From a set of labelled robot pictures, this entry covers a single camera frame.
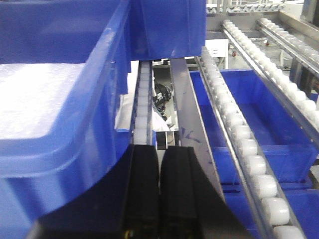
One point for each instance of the blue crate upper centre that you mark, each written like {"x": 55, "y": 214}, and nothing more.
{"x": 167, "y": 28}

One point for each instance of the white roller track far right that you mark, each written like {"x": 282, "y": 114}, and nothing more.
{"x": 297, "y": 97}

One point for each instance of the blue crate lower layer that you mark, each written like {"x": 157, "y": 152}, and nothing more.
{"x": 289, "y": 152}

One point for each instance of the white roller track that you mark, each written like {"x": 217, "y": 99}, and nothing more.
{"x": 256, "y": 176}
{"x": 141, "y": 120}
{"x": 297, "y": 97}

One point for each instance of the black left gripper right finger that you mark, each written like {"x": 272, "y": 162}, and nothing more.
{"x": 190, "y": 207}

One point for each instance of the white roller track centre left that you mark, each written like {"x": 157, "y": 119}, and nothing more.
{"x": 141, "y": 120}

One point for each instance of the large blue crate near left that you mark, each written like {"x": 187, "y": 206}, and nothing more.
{"x": 63, "y": 68}

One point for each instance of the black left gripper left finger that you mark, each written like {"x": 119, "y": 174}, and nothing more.
{"x": 124, "y": 204}

